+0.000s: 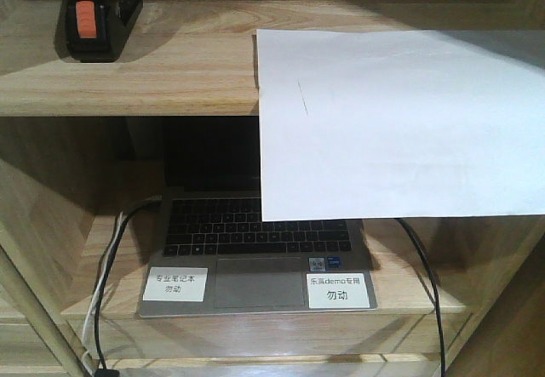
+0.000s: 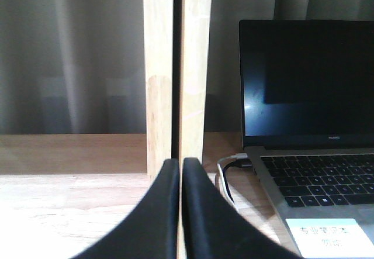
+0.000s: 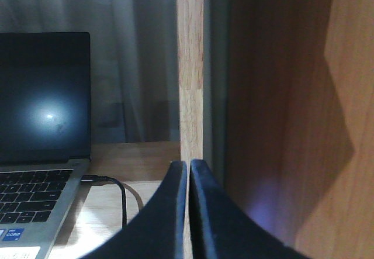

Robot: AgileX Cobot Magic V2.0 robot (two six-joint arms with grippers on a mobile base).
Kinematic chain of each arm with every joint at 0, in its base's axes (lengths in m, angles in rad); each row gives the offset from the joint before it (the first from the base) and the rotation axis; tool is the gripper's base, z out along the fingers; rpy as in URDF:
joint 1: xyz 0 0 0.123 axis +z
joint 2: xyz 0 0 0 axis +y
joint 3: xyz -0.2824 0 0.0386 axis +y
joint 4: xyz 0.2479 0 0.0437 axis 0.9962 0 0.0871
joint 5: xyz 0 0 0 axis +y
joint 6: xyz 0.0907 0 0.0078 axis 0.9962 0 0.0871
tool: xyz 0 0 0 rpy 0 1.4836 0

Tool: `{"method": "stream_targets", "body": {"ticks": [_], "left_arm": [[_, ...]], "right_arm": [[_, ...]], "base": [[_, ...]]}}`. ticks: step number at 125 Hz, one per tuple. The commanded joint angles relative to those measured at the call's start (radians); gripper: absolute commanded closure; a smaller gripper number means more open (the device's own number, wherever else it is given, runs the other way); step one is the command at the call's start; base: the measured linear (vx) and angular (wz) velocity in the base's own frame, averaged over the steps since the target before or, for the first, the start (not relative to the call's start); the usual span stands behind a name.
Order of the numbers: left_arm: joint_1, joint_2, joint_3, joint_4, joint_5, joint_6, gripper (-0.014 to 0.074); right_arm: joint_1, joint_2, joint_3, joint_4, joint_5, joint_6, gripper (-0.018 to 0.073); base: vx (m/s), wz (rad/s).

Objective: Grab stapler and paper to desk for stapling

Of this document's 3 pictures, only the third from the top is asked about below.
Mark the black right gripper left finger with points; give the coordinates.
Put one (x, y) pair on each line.
(157, 230)

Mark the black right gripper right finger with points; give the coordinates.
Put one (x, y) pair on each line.
(220, 229)

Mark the wooden shelf unit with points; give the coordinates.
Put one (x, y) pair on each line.
(277, 96)

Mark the silver laptop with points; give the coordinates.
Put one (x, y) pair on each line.
(45, 136)

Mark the grey curtain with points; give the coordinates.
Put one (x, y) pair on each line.
(134, 94)

